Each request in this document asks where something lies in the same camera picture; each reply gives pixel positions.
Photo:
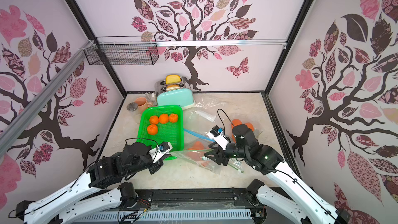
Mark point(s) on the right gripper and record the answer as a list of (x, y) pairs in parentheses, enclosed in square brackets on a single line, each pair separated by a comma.
[(221, 154)]

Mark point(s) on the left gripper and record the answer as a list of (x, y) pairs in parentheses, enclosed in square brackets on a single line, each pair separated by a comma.
[(156, 165)]

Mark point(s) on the orange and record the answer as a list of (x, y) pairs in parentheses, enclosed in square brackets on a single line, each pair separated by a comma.
[(152, 129), (173, 118), (154, 120), (164, 118)]

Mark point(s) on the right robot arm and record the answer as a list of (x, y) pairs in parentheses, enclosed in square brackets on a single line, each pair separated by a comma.
[(301, 206)]

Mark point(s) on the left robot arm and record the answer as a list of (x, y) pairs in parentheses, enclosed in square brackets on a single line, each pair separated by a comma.
[(102, 186)]

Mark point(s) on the green plastic basket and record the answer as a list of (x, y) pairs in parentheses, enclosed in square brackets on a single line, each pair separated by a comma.
[(167, 132)]

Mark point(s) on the pink ceramic mug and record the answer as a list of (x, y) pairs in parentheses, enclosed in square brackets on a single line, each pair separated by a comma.
[(143, 104)]

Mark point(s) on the mint green toaster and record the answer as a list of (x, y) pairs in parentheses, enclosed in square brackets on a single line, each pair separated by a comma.
[(182, 97)]

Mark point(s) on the yellow toast slice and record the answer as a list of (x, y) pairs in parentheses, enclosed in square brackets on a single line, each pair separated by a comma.
[(171, 79)]

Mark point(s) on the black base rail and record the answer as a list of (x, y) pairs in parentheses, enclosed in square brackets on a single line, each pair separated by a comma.
[(216, 198)]

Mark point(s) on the white slotted cable duct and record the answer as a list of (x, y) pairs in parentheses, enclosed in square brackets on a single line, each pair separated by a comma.
[(166, 216)]

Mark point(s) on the black wire wall basket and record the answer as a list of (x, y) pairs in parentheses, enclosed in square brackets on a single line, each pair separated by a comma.
[(124, 50)]

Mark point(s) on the aluminium rail bar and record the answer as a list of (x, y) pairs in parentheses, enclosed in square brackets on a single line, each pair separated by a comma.
[(14, 130)]

